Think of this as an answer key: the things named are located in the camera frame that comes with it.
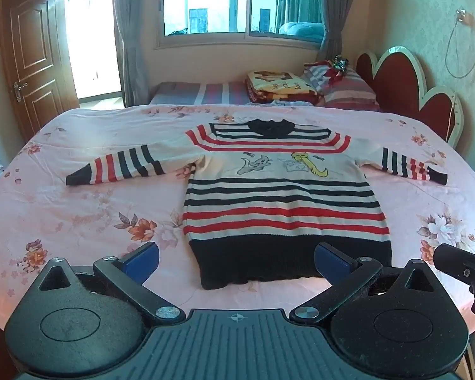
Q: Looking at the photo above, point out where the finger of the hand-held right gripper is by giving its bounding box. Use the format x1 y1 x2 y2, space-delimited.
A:
433 243 475 284

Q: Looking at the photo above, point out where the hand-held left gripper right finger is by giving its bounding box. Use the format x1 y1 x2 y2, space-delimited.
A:
290 242 440 324

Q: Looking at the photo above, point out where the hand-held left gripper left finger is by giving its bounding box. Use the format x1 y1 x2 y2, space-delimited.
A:
37 241 186 323

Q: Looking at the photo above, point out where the striped knit cartoon sweater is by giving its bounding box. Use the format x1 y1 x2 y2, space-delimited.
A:
65 119 449 290

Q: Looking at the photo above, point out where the pink floral bedsheet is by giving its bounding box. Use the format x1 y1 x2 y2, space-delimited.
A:
0 103 475 333

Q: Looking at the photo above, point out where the red striped pillow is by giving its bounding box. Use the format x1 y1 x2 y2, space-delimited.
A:
317 67 381 111

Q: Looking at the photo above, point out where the red white scalloped headboard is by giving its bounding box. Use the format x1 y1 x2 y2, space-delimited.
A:
354 45 466 149

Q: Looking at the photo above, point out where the folded yellow red blanket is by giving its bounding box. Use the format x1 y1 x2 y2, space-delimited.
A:
243 70 321 105

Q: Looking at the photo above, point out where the folded grey striped cloth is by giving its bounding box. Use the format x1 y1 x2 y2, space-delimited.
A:
303 61 337 92

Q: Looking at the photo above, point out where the shiny ribbon bow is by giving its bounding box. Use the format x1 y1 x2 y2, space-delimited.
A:
326 55 349 84

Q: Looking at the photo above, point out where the grey curtain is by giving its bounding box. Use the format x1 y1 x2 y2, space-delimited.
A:
111 0 151 108
314 0 359 64

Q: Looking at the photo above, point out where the brown wooden door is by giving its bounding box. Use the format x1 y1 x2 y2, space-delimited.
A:
0 0 80 143

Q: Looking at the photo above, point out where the orange cable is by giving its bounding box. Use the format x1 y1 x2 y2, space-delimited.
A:
445 94 460 143

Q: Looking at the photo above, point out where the white wall cable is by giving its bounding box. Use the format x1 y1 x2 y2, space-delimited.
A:
446 0 475 80

